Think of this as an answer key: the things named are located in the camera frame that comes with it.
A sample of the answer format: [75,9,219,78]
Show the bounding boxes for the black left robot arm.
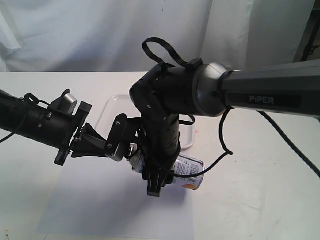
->
[0,89,107,166]

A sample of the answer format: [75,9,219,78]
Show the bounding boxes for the white plastic tray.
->
[96,93,196,150]

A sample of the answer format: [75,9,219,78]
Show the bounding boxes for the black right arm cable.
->
[141,37,320,181]

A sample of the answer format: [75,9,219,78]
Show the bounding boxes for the white backdrop curtain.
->
[0,0,315,72]

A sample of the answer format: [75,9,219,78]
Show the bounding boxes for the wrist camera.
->
[48,89,78,115]
[104,113,142,162]

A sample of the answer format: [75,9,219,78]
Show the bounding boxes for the white paper sheet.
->
[37,157,194,240]

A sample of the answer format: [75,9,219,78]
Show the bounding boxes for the black stand pole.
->
[293,0,320,62]

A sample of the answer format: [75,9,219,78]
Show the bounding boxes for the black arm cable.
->
[0,92,51,144]
[141,37,320,181]

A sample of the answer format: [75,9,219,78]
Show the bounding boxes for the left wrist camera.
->
[48,89,78,115]

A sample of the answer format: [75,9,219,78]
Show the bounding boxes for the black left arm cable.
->
[0,92,51,144]

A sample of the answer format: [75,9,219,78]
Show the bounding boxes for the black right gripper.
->
[138,142,180,198]

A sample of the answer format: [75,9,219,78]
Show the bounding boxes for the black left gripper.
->
[54,101,107,166]

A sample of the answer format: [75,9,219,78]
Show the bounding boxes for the spray paint can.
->
[127,144,205,191]

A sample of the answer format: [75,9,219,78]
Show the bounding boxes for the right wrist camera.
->
[104,113,142,162]

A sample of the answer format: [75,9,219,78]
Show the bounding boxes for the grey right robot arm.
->
[129,60,320,197]

